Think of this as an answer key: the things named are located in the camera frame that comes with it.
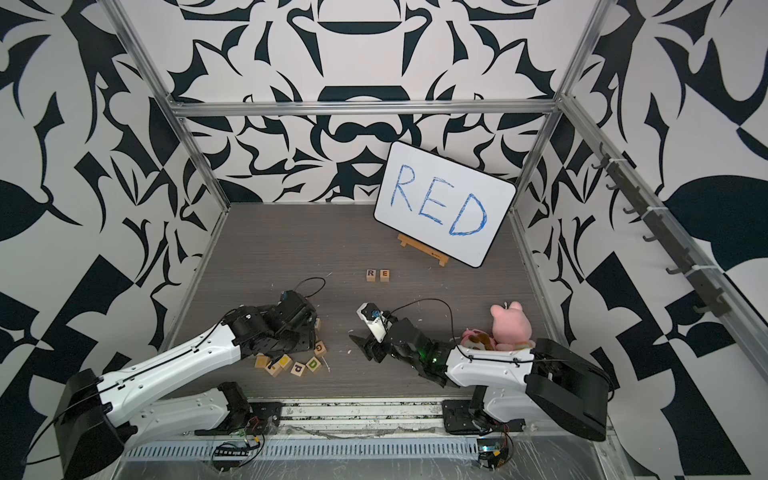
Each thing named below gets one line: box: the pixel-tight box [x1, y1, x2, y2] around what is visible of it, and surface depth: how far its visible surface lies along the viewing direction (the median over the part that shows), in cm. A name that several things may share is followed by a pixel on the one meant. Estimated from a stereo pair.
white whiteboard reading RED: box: [373, 140, 517, 269], surface depth 96 cm
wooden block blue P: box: [290, 362, 306, 377], surface depth 81 cm
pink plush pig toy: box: [490, 301, 536, 351], surface depth 86 cm
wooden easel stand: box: [398, 233, 450, 267], surface depth 104 cm
